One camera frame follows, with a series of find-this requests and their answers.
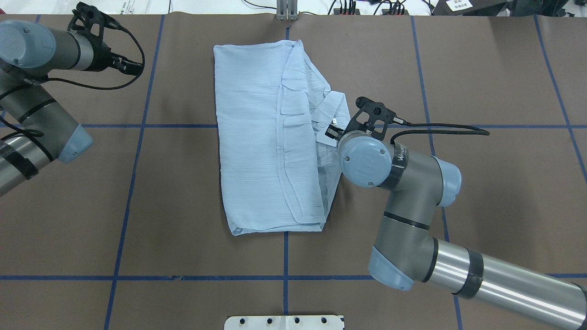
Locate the orange black adapter box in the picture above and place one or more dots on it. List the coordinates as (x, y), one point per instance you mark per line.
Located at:
(344, 7)
(392, 8)

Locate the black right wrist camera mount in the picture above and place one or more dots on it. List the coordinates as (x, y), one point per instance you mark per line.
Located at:
(372, 118)

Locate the light blue button-up shirt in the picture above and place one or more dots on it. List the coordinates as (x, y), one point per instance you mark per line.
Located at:
(279, 171)

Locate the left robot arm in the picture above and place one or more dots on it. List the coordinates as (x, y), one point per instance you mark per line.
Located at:
(44, 131)

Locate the white camera pillar with base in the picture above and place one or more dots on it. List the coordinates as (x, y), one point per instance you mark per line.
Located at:
(285, 322)

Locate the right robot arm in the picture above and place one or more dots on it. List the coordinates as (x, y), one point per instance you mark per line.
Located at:
(405, 252)

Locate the upper orange black adapter box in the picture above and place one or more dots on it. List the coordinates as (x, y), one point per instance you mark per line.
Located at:
(344, 7)

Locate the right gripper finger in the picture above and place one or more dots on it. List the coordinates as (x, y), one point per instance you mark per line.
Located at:
(334, 132)

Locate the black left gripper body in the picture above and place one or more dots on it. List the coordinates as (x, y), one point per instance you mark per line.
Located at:
(102, 58)

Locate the lower orange black adapter box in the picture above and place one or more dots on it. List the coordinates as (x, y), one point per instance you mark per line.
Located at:
(392, 8)

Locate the white label on black box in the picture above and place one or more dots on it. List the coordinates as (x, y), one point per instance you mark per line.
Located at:
(458, 5)

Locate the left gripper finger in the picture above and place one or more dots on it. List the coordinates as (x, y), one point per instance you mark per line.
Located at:
(128, 67)

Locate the aluminium frame post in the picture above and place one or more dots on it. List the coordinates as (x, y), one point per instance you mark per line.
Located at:
(287, 10)

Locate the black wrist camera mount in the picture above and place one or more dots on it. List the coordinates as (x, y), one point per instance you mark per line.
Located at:
(91, 23)
(372, 118)

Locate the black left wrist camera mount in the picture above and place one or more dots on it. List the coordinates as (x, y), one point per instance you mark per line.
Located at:
(91, 23)

